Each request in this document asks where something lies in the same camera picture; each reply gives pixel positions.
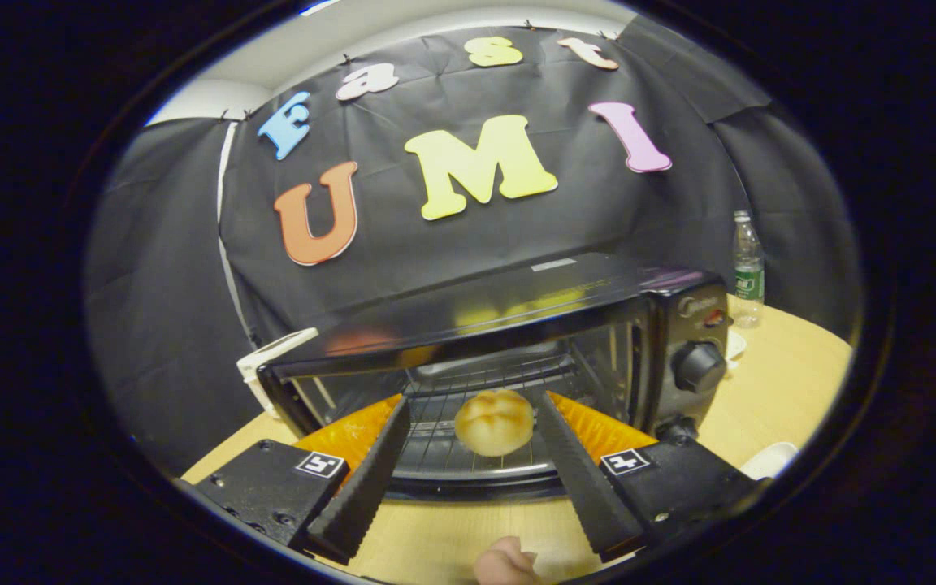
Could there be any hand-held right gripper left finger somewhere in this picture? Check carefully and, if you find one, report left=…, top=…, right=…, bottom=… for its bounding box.
left=192, top=396, right=412, bottom=566

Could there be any black backdrop cloth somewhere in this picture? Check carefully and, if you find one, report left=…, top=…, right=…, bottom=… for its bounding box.
left=84, top=16, right=863, bottom=480

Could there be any white square plate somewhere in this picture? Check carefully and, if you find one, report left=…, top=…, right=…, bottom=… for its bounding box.
left=738, top=441, right=800, bottom=480

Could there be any clear plastic water bottle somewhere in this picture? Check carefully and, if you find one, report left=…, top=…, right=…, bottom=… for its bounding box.
left=730, top=210, right=766, bottom=328

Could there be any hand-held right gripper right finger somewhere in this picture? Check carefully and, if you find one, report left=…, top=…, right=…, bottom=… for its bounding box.
left=535, top=390, right=765, bottom=563

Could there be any white toaster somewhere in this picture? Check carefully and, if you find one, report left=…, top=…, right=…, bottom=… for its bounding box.
left=236, top=327, right=320, bottom=419

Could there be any golden bread bun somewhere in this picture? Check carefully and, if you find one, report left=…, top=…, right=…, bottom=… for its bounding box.
left=453, top=388, right=535, bottom=457

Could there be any black electric oven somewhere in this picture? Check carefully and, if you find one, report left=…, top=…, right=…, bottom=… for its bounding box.
left=255, top=252, right=733, bottom=502

